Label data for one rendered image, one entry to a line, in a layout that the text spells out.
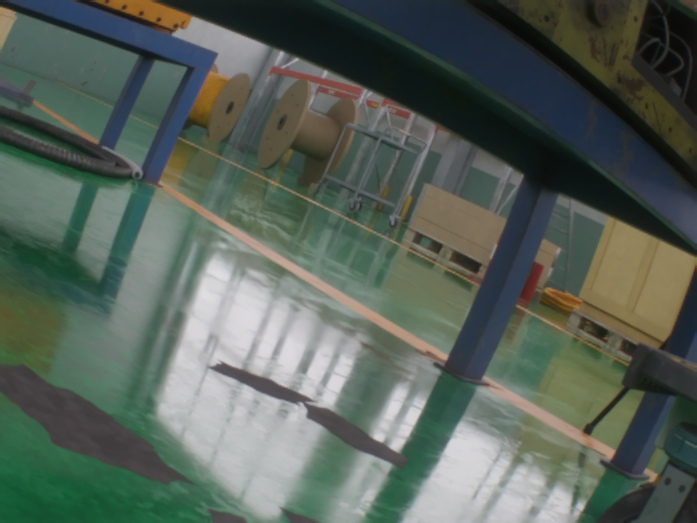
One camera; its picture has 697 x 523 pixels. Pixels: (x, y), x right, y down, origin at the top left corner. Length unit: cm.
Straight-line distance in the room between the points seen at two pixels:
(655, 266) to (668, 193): 499
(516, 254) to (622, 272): 450
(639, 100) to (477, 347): 111
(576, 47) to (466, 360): 125
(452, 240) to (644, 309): 238
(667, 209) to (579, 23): 49
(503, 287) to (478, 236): 558
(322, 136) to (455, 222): 380
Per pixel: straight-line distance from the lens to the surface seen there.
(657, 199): 162
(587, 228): 1245
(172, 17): 387
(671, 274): 652
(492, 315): 236
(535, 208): 236
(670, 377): 90
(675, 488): 96
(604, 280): 691
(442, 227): 825
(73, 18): 370
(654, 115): 151
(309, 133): 1156
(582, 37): 132
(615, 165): 148
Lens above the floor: 35
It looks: 5 degrees down
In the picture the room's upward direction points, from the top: 23 degrees clockwise
